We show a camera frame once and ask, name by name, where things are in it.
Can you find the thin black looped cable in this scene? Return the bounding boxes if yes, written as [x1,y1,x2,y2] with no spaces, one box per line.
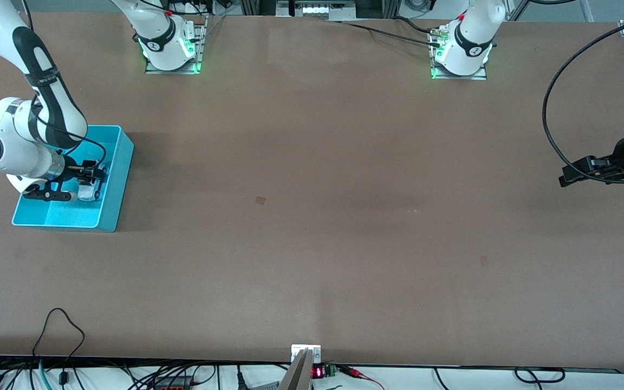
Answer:
[32,308,86,385]

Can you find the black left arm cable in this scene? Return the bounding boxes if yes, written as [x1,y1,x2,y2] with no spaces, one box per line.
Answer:
[542,11,624,174]

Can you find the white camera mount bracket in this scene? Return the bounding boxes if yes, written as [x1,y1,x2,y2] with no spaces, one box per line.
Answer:
[291,344,322,363]

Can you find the teal cable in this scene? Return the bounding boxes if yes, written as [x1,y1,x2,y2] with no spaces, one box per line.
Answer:
[37,359,54,390]

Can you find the black cable bundle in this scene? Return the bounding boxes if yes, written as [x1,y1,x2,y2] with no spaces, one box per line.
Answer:
[0,357,220,390]

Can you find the red clip lead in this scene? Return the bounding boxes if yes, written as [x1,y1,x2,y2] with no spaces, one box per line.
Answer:
[339,366,386,390]

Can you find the aluminium frame posts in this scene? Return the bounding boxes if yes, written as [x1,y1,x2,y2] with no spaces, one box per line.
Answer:
[239,0,277,16]

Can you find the white lit control box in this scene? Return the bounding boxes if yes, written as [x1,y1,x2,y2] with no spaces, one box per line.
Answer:
[276,0,357,21]

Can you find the black cable to arm base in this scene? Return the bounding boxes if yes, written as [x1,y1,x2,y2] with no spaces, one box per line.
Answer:
[326,16,445,49]

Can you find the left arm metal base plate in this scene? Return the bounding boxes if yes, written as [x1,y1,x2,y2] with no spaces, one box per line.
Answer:
[430,24,488,81]

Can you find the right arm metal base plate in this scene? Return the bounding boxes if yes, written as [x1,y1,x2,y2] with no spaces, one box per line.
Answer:
[145,16,208,75]

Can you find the teal plastic bin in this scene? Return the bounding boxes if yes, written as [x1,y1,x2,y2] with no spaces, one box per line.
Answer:
[11,125,134,233]

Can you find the grey metal camera post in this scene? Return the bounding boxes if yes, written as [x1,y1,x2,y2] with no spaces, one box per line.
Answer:
[278,348,313,390]

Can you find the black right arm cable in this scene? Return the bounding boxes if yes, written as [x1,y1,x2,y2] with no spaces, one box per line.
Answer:
[22,0,108,171]

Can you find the black coiled cable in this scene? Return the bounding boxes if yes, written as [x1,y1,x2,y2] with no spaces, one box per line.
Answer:
[434,367,566,390]

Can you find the white toy jeep black roof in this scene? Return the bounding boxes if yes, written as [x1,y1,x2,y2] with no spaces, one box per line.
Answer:
[76,181,101,202]

